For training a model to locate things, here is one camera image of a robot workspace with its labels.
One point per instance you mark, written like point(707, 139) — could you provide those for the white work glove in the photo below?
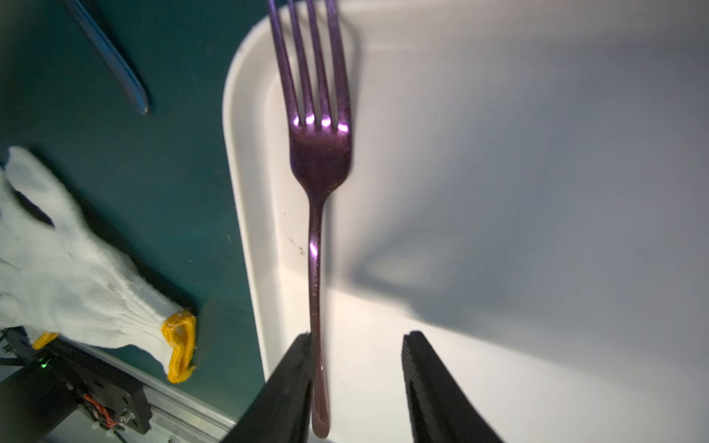
point(59, 279)

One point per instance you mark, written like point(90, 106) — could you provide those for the white plastic tray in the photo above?
point(529, 189)

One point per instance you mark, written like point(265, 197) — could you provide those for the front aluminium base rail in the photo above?
point(175, 415)

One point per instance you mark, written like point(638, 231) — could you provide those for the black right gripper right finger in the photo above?
point(439, 410)

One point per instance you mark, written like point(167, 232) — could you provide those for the purple metal fork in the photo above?
point(321, 154)

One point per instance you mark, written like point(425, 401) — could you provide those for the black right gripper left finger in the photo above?
point(281, 411)

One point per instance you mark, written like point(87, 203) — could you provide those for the blue metal fork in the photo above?
point(120, 68)

